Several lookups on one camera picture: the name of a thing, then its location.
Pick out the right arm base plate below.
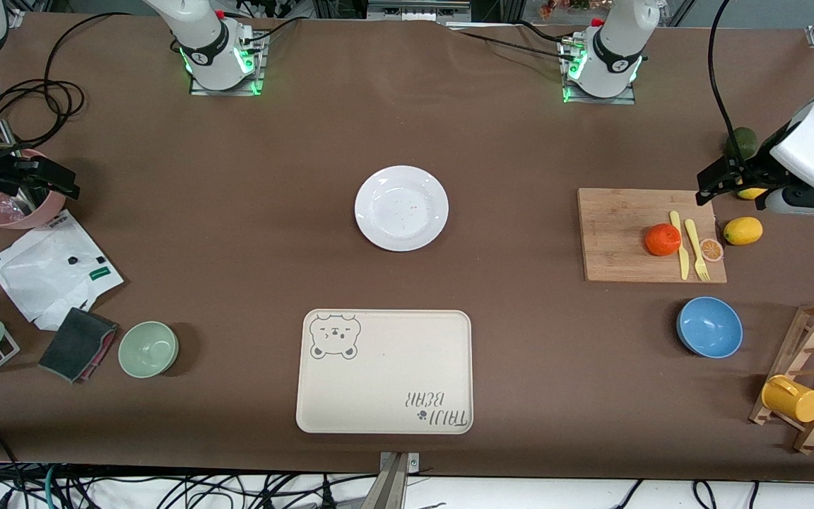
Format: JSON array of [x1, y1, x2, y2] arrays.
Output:
[[189, 32, 268, 96]]

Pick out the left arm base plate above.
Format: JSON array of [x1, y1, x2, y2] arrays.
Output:
[[558, 39, 637, 105]]

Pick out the coiled black cable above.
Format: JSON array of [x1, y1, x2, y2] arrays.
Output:
[[0, 13, 132, 148]]

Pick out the beige bear print tray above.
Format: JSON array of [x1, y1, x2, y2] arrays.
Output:
[[295, 309, 474, 435]]

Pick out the brown table mat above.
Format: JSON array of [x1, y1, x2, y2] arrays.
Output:
[[0, 13, 814, 481]]

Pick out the yellow plastic fork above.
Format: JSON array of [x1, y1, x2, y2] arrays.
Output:
[[683, 218, 712, 283]]

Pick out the yellow plastic knife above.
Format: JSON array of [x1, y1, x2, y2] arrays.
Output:
[[669, 210, 691, 281]]

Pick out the wooden cutting board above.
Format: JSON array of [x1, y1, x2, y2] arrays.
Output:
[[577, 187, 728, 284]]

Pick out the pink bowl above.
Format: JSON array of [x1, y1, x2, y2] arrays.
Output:
[[0, 148, 67, 230]]

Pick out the wooden cup rack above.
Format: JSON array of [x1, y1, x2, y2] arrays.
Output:
[[749, 299, 814, 455]]

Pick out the black base cable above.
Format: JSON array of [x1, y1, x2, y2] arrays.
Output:
[[241, 18, 303, 43], [449, 27, 574, 63]]

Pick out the blue bowl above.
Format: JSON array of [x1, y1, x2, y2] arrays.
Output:
[[676, 296, 744, 359]]

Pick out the orange fruit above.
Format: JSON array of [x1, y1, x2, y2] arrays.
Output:
[[644, 223, 683, 257]]

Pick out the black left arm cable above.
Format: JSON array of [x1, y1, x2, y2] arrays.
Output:
[[707, 0, 743, 177]]

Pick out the grey metal frame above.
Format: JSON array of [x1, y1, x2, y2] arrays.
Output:
[[312, 0, 514, 22]]

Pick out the dark green avocado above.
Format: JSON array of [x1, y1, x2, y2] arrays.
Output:
[[724, 127, 759, 160]]

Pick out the white round plate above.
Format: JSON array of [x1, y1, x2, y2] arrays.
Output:
[[354, 165, 449, 252]]

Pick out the yellow lemon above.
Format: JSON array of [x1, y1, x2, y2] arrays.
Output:
[[723, 216, 764, 247]]

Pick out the dark grey folded cloth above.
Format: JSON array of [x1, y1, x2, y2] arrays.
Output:
[[38, 307, 119, 384]]

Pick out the teal cable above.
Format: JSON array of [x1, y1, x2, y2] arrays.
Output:
[[43, 463, 69, 509]]

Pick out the white plastic bag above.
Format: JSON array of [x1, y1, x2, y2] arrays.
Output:
[[0, 209, 125, 332]]

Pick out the pale green bowl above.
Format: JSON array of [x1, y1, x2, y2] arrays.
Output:
[[118, 321, 179, 379]]

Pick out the yellow mug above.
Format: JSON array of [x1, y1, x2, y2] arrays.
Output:
[[761, 375, 814, 423]]

